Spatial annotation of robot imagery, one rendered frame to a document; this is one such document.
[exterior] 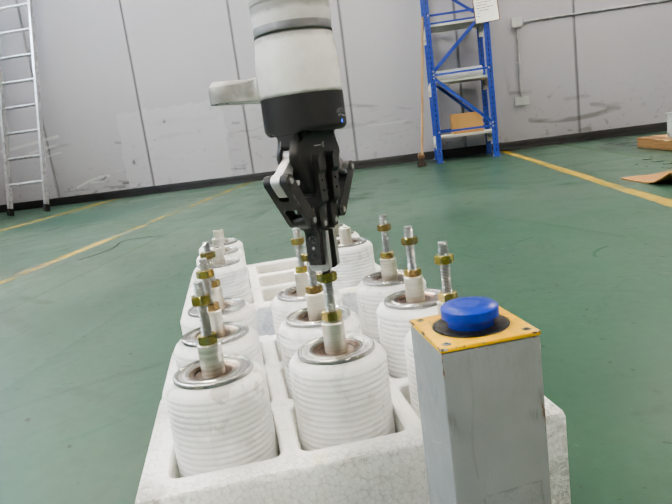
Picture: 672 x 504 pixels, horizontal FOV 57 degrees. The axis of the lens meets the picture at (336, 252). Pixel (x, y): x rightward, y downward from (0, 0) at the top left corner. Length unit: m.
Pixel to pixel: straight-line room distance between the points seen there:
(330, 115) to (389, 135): 6.46
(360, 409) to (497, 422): 0.18
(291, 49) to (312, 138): 0.08
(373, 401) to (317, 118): 0.26
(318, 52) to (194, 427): 0.34
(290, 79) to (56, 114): 7.56
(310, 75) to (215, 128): 6.78
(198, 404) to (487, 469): 0.25
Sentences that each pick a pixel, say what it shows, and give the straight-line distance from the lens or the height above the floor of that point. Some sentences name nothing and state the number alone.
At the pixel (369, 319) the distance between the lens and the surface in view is 0.83.
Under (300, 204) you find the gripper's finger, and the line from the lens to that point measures 0.53.
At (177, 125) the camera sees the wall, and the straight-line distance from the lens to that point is 7.46.
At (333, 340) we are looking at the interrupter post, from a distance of 0.60.
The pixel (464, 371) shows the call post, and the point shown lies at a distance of 0.42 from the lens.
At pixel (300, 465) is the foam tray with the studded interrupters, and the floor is 0.18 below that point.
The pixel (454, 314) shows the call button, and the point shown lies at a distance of 0.43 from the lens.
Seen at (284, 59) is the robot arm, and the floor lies 0.52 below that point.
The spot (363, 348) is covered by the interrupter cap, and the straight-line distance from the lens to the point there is 0.60.
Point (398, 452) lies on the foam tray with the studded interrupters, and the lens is 0.58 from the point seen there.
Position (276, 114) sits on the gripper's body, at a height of 0.48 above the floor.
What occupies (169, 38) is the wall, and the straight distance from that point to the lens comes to 7.52.
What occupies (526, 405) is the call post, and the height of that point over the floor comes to 0.26.
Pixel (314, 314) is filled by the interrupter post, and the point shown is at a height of 0.26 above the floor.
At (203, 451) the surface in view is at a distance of 0.59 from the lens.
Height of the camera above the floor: 0.46
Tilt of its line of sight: 11 degrees down
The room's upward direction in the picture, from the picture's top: 8 degrees counter-clockwise
